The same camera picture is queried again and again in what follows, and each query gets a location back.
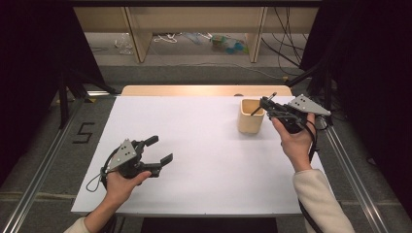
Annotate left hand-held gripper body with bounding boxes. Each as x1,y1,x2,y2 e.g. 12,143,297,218
106,139,163,180

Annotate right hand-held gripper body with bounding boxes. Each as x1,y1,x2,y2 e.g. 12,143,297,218
265,93,332,135

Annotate black pen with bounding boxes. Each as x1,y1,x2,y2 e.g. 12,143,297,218
250,92,278,117

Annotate beige square pen holder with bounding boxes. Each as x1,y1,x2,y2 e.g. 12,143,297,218
236,98,266,135

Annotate person's left hand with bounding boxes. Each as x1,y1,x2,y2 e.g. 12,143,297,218
104,170,153,209

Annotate person's right hand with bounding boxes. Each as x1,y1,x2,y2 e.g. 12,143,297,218
270,112,317,173

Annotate black metal stand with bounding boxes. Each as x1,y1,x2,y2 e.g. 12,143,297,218
57,66,118,130
285,61,334,126

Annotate colourful plastic bag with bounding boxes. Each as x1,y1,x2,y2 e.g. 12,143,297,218
209,34,250,55

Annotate black curtain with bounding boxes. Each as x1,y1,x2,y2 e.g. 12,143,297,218
0,0,106,183
299,0,412,208

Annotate clear plastic bag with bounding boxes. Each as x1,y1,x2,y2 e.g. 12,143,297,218
114,32,134,55

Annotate light wooden shelf unit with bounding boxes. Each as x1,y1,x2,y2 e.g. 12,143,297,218
73,6,320,64

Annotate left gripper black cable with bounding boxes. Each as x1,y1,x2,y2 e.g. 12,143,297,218
85,146,121,194

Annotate hanging black cables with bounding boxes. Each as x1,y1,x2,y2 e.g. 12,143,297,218
260,7,309,68

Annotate aluminium rail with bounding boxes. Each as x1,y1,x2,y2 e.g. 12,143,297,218
319,116,392,233
1,96,86,233

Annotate white cable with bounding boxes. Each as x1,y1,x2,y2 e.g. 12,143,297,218
153,32,183,44

